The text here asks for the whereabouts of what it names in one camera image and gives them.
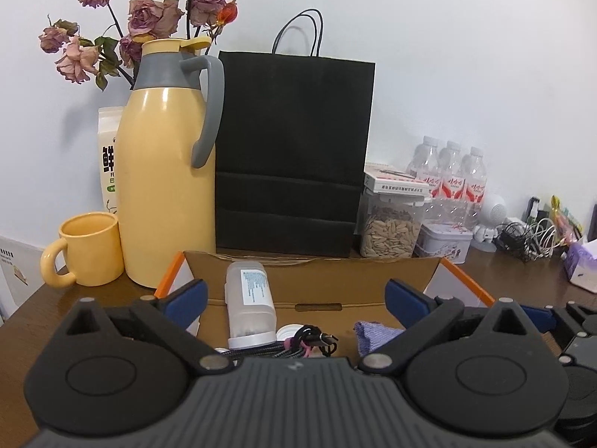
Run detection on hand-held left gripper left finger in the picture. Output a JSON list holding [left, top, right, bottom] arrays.
[[64, 279, 230, 375]]

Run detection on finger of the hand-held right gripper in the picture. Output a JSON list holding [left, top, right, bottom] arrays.
[[520, 303, 597, 367]]

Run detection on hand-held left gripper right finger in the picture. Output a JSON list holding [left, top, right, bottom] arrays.
[[360, 278, 533, 375]]

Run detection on purple cloth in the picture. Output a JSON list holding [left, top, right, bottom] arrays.
[[353, 320, 406, 358]]

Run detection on clear cotton swab container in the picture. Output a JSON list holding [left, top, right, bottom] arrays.
[[225, 261, 278, 350]]

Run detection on red and orange cardboard box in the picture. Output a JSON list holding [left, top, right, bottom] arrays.
[[154, 251, 496, 360]]

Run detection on black and pink braided cable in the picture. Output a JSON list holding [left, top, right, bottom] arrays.
[[215, 324, 339, 360]]

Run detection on clear jar of seeds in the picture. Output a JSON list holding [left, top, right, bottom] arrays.
[[359, 187, 432, 259]]

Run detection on pale printed tin box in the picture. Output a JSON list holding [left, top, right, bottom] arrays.
[[415, 221, 474, 264]]

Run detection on purple tissue box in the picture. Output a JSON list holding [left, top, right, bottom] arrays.
[[563, 238, 597, 287]]

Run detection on colourful snack packets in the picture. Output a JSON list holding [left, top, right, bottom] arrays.
[[550, 195, 584, 243]]

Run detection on yellow mug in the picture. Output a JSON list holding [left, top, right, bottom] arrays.
[[40, 212, 126, 289]]

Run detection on yellow thermos jug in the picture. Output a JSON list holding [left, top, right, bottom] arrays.
[[116, 36, 225, 289]]

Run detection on white robot toy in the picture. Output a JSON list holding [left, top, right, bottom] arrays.
[[471, 193, 509, 253]]

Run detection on white and red flat box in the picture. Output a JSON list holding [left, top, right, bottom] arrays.
[[364, 162, 432, 197]]

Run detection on clear water bottle red label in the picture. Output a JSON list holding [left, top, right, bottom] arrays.
[[436, 141, 465, 225], [459, 147, 488, 229], [406, 136, 441, 185]]

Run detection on white milk carton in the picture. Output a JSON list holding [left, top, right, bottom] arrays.
[[97, 106, 124, 215]]

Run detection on white booklet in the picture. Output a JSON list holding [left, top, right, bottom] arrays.
[[0, 234, 47, 320]]

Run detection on black paper bag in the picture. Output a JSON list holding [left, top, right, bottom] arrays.
[[215, 8, 376, 258]]

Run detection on dried pink roses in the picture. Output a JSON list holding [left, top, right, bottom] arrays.
[[38, 0, 238, 91]]

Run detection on tangle of cables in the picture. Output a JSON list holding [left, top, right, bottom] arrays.
[[494, 217, 567, 262]]

